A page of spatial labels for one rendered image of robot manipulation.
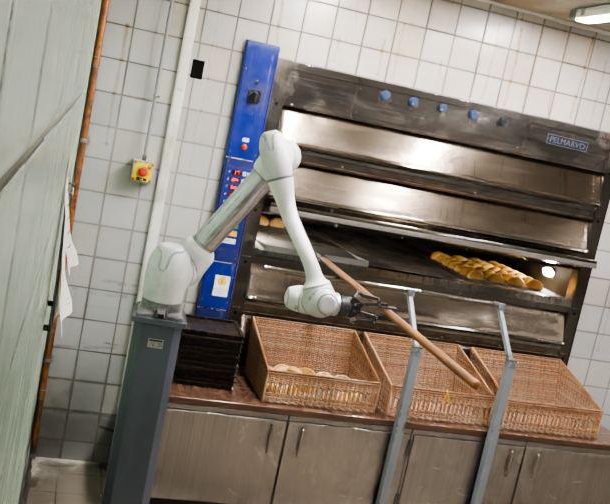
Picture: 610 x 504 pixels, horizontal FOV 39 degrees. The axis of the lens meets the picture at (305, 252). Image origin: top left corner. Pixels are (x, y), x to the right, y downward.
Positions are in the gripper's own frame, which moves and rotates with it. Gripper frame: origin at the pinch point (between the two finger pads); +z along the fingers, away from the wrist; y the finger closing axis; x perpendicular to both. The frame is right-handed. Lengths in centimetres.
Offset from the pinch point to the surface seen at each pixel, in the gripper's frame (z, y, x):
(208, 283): -53, 20, -98
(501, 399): 82, 41, -39
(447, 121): 51, -80, -101
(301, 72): -28, -88, -102
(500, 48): 70, -121, -100
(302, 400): -9, 57, -50
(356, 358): 25, 44, -85
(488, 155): 78, -68, -102
